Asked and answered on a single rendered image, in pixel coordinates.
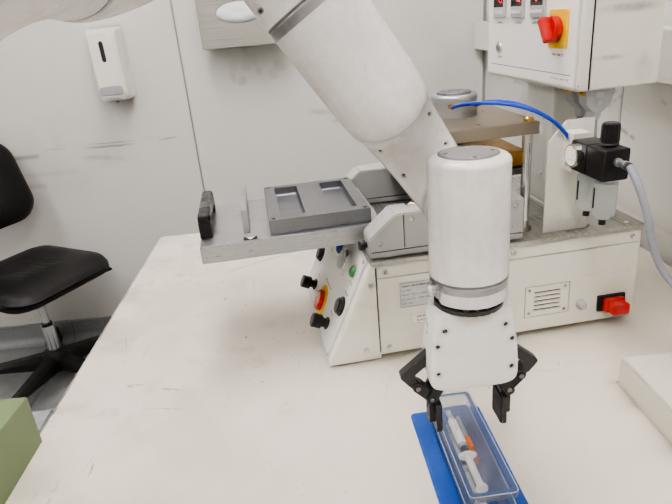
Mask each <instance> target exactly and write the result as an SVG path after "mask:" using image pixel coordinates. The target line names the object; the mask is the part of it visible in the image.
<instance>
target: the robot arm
mask: <svg viewBox="0 0 672 504"><path fill-rule="evenodd" d="M152 1H154V0H0V41H1V40H2V39H4V38H5V37H7V36H9V35H10V34H12V33H14V32H15V31H17V30H19V29H21V28H23V27H25V26H27V25H30V24H32V23H35V22H38V21H42V20H46V19H52V20H57V21H63V22H71V23H86V22H94V21H99V20H103V19H107V18H111V17H114V16H117V15H120V14H123V13H126V12H129V11H131V10H134V9H136V8H139V7H141V6H143V5H145V4H148V3H150V2H152ZM243 1H244V2H245V3H246V5H247V6H248V7H249V8H250V10H251V11H252V12H253V14H254V15H255V16H256V17H257V19H258V20H259V21H260V23H261V24H262V25H263V27H264V28H265V29H266V30H267V32H268V33H269V32H270V33H269V34H270V36H271V37H272V38H273V39H274V41H275V42H276V43H277V45H278V46H279V47H280V48H281V50H282V51H283V52H284V53H285V55H286V56H287V57H288V59H289V60H290V61H291V62H292V64H293V65H294V66H295V67H296V69H297V70H298V71H299V73H300V74H301V75H302V76H303V78H304V79H305V80H306V81H307V83H308V84H309V85H310V86H311V88H312V89H313V90H314V91H315V93H316V94H317V95H318V97H319V98H320V99H321V100H322V101H323V103H324V104H325V105H326V106H327V108H328V109H329V110H330V111H331V113H332V114H333V115H334V116H335V117H336V119H337V120H338V121H339V122H340V123H341V125H342V126H343V127H344V128H345V129H346V130H347V131H348V132H349V134H350V135H351V136H352V137H354V138H355V139H356V140H357V141H359V142H360V143H362V144H363V145H364V146H365V147H366V148H367V149H368V150H369V151H370V152H371V153H372V154H373V155H374V156H375V157H376V158H377V159H378V160H379V161H380V162H381V163H382V164H383V165H384V167H385V168H386V169H387V170H388V171H389V172H390V173H391V174H392V176H393V177H394V178H395V179H396V180H397V181H398V183H399V184H400V185H401V186H402V187H403V189H404V190H405V191H406V192H407V194H408V195H409V196H410V197H411V198H412V200H413V201H414V202H415V204H416V205H417V206H418V207H419V209H420V210H421V211H422V213H423V214H424V216H425V218H426V219H427V223H428V252H429V276H430V278H429V284H428V287H427V290H428V294H429V296H432V297H430V298H429V301H428V305H427V310H426V315H425V322H424V331H423V348H422V351H421V352H420V353H419V354H418V355H416V356H415V357H414V358H413V359H412V360H411V361H409V362H408V363H407V364H406V365H405V366H404V367H402V368H401V369H400V370H399V375H400V378H401V380H402V381H403V382H404V383H406V384H407V385H408V386H409V387H411V388H412V389H413V391H414V392H415V393H417V394H418V395H420V396H421V397H423V398H424V399H425V400H426V413H427V418H428V421H429V422H433V423H434V426H435V429H436V431H437V432H441V431H442V430H443V419H442V404H441V401H440V399H439V398H440V396H441V394H442V393H443V391H447V390H457V389H465V388H473V387H481V386H488V385H493V388H492V409H493V411H494V412H495V414H496V416H497V418H498V420H499V422H500V423H506V421H507V412H509V411H510V395H511V394H513V393H514V392H515V387H516V386H517V385H518V384H519V383H520V382H521V381H522V380H523V379H524V378H525V377H526V373H527V372H529V371H530V370H531V369H532V367H533V366H534V365H535V364H536V363H537V361H538V359H537V358H536V356H535V355H534V354H533V353H532V352H530V351H529V350H527V349H526V348H524V347H522V346H521V345H519V344H517V337H516V327H515V318H514V312H513V307H512V302H511V300H510V298H509V297H507V296H508V283H509V250H510V220H511V190H512V156H511V155H510V154H509V153H508V152H507V151H505V150H502V149H499V148H495V147H490V146H476V145H473V146H458V145H457V144H456V142H455V141H454V139H453V137H452V136H451V134H450V133H449V131H448V129H447V128H446V126H445V125H444V123H443V121H442V119H441V118H440V116H439V114H438V112H437V111H436V109H435V107H434V105H433V103H432V101H431V99H430V97H429V95H428V92H427V89H426V86H425V83H424V81H423V79H422V78H421V76H420V74H419V72H418V71H417V69H416V67H415V66H414V64H413V63H412V61H411V59H410V58H409V56H408V55H407V53H406V52H405V50H404V49H403V47H402V46H401V44H400V43H399V41H398V40H397V38H396V37H395V35H394V34H393V32H392V31H391V29H390V28H389V26H388V25H387V23H386V22H385V20H384V19H383V17H382V16H381V14H380V13H379V12H378V10H377V9H376V7H375V6H374V4H373V3H372V1H371V0H243ZM518 359H519V361H518ZM423 368H425V369H426V370H427V375H428V377H427V379H426V381H425V382H424V381H423V380H422V379H420V378H419V377H416V374H417V373H419V372H420V371H421V370H422V369H423Z"/></svg>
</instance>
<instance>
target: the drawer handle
mask: <svg viewBox="0 0 672 504"><path fill-rule="evenodd" d="M213 212H216V207H215V201H214V197H213V192H212V191H204V192H203V193H202V196H201V201H200V206H199V211H198V216H197V220H198V227H199V233H200V238H201V239H205V238H212V237H213V231H212V225H211V222H212V214H213Z"/></svg>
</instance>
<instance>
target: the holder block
mask: <svg viewBox="0 0 672 504"><path fill-rule="evenodd" d="M264 195H265V202H266V208H267V214H268V221H269V227H270V233H271V235H276V234H284V233H291V232H298V231H306V230H313V229H321V228H328V227H336V226H343V225H351V224H358V223H365V222H371V208H370V206H369V205H368V203H367V202H366V201H365V199H364V198H363V196H362V195H361V194H360V192H359V191H358V189H357V188H356V187H355V185H354V184H353V183H352V181H351V180H350V178H349V177H344V178H337V179H329V180H321V181H313V182H305V183H297V184H289V185H281V186H273V187H264Z"/></svg>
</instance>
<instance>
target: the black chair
mask: <svg viewBox="0 0 672 504"><path fill-rule="evenodd" d="M33 206H34V197H33V194H32V192H31V190H30V188H29V186H28V184H27V182H26V180H25V178H24V176H23V174H22V172H21V170H20V168H19V166H18V164H17V162H16V160H15V158H14V156H13V155H12V153H11V152H10V151H9V150H8V149H7V148H6V147H5V146H3V145H2V144H0V229H2V228H5V227H7V226H10V225H12V224H15V223H17V222H20V221H22V220H24V219H25V218H26V217H28V216H29V214H30V213H31V211H32V209H33ZM110 270H112V268H111V267H109V263H108V260H107V259H106V258H105V257H104V256H103V255H102V254H100V253H97V252H93V251H86V250H80V249H73V248H66V247H60V246H53V245H42V246H37V247H33V248H30V249H27V250H25V251H23V252H20V253H18V254H15V255H13V256H11V257H8V258H6V259H4V260H1V261H0V312H1V313H5V314H22V313H27V312H31V311H33V310H36V309H38V310H39V313H40V317H41V320H42V323H41V326H40V327H41V330H42V333H43V336H44V339H45V346H46V347H47V348H46V349H45V350H44V352H41V353H37V354H34V355H30V356H26V357H23V358H19V359H15V360H11V361H7V362H3V363H0V375H1V374H11V373H24V372H33V373H32V374H31V376H30V377H29V378H28V379H27V380H26V382H25V383H24V384H23V385H22V386H21V387H20V388H19V390H18V391H17V392H16V393H15V394H14V395H13V396H12V398H23V397H27V398H28V397H29V396H30V395H32V394H33V393H34V392H35V391H36V390H38V389H39V388H40V387H41V386H42V385H44V384H45V383H46V382H47V381H49V380H50V379H51V378H52V377H54V376H55V375H56V374H57V373H59V372H61V371H67V372H74V373H78V371H79V369H80V368H81V366H82V365H83V363H84V361H85V360H86V359H84V358H83V357H85V356H86V355H88V354H89V353H90V351H91V350H92V348H93V347H94V345H95V343H96V342H97V340H98V338H99V337H100V335H101V334H100V335H97V336H94V337H91V338H88V339H85V340H82V341H78V342H75V343H72V344H69V345H65V344H63V342H62V340H63V338H62V335H61V334H60V331H59V327H57V326H55V324H54V322H52V320H50V319H49V315H48V312H47V309H46V306H45V305H46V304H48V303H50V302H52V301H54V300H56V299H58V298H60V297H62V296H63V295H65V294H67V293H69V292H71V291H73V290H75V289H77V288H78V287H80V286H82V285H84V284H86V283H88V282H90V281H92V280H94V279H95V278H97V277H99V276H101V275H103V274H104V273H105V272H108V271H110Z"/></svg>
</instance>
